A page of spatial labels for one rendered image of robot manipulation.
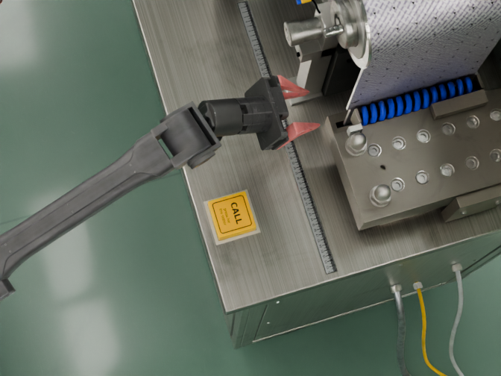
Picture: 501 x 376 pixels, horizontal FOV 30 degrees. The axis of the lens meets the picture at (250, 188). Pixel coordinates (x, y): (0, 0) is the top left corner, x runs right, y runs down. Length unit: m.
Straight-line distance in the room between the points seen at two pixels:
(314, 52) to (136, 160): 0.35
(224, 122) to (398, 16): 0.30
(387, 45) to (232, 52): 0.45
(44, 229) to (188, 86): 0.49
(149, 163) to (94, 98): 1.36
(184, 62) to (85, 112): 0.98
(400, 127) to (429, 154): 0.07
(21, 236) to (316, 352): 1.31
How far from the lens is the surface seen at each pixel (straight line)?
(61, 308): 2.58
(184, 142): 1.37
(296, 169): 1.70
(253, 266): 1.65
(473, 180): 1.61
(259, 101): 1.45
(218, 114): 1.40
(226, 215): 1.64
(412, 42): 1.41
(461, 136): 1.63
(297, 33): 1.46
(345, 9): 1.39
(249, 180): 1.69
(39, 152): 2.69
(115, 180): 1.37
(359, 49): 1.40
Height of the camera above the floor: 2.53
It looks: 75 degrees down
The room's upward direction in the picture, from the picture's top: 8 degrees clockwise
